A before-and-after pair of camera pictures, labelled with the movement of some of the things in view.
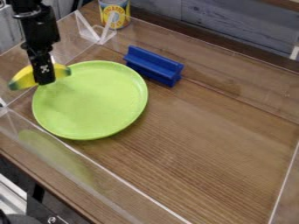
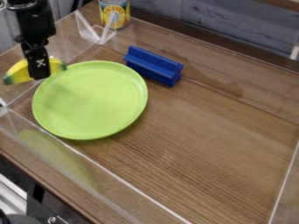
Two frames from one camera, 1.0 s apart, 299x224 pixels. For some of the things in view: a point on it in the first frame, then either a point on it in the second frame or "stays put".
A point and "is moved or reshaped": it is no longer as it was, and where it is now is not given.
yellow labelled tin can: x=115 y=13 stays put
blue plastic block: x=153 y=66 stays put
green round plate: x=93 y=102 stays put
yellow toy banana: x=26 y=80 is moved or reshaped
